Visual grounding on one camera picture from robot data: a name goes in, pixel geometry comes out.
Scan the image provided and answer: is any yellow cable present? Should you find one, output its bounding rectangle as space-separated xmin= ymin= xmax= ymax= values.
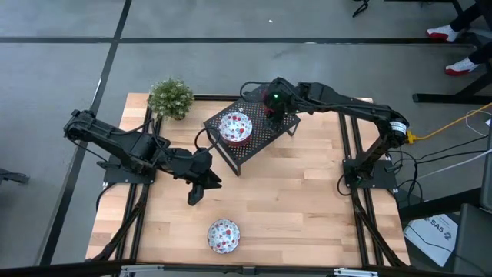
xmin=406 ymin=102 xmax=492 ymax=144

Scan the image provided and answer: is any white cable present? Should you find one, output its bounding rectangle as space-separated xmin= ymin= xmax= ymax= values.
xmin=417 ymin=148 xmax=492 ymax=180

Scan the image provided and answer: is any black desk foot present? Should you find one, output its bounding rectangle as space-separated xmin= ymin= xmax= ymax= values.
xmin=413 ymin=71 xmax=492 ymax=105

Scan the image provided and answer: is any black aluminium table frame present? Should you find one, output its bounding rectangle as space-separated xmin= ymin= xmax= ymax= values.
xmin=0 ymin=94 xmax=492 ymax=277

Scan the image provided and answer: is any small green potted plant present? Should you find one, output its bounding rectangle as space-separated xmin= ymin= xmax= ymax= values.
xmin=147 ymin=76 xmax=195 ymax=122

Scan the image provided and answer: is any dark office chair grey armrest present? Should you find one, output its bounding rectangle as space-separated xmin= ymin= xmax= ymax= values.
xmin=452 ymin=202 xmax=492 ymax=276

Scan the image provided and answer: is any red bowl floral interior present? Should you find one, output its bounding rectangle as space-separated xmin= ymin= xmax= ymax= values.
xmin=218 ymin=112 xmax=254 ymax=144
xmin=221 ymin=136 xmax=253 ymax=148
xmin=207 ymin=218 xmax=241 ymax=255

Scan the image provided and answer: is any silver metal bracket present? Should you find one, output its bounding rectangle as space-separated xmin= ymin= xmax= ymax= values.
xmin=333 ymin=267 xmax=381 ymax=277
xmin=118 ymin=263 xmax=155 ymax=277

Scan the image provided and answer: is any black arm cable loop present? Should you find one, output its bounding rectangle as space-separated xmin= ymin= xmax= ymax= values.
xmin=194 ymin=126 xmax=222 ymax=155
xmin=239 ymin=80 xmax=272 ymax=104

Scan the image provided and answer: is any black perforated metal shelf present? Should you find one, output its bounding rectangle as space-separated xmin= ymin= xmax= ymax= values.
xmin=202 ymin=85 xmax=301 ymax=177

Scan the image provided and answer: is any black chair base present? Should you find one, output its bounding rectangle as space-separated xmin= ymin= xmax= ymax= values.
xmin=0 ymin=168 xmax=31 ymax=185

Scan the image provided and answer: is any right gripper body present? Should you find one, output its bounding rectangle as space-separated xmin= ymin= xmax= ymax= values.
xmin=264 ymin=77 xmax=300 ymax=115

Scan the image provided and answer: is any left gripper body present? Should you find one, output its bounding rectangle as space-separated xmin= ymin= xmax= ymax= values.
xmin=167 ymin=148 xmax=213 ymax=206

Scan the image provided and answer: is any person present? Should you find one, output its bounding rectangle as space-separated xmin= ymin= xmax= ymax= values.
xmin=425 ymin=0 xmax=492 ymax=77

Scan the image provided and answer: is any white printed paper sheet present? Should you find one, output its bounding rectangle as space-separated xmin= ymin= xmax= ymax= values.
xmin=402 ymin=213 xmax=460 ymax=269

